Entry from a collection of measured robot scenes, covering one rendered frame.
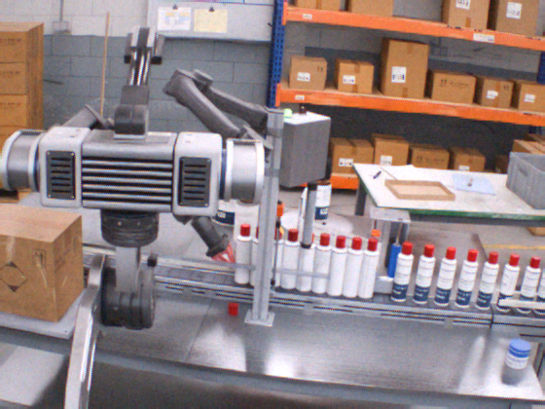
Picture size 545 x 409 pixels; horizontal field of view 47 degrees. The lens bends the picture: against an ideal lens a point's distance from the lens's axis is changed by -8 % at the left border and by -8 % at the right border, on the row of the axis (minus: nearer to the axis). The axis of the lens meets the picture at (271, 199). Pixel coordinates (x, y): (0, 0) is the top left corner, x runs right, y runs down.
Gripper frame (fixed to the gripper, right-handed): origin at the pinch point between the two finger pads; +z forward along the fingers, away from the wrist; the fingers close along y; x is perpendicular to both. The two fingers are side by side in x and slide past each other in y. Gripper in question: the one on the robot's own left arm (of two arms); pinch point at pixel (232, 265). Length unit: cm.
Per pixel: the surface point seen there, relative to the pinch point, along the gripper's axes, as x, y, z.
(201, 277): 11.5, -0.1, -1.8
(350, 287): -29.4, -2.8, 26.8
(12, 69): 159, 256, -149
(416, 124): -55, 463, 104
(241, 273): -1.9, -2.2, 3.5
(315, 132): -50, -10, -24
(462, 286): -61, -2, 48
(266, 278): -13.0, -16.5, 4.8
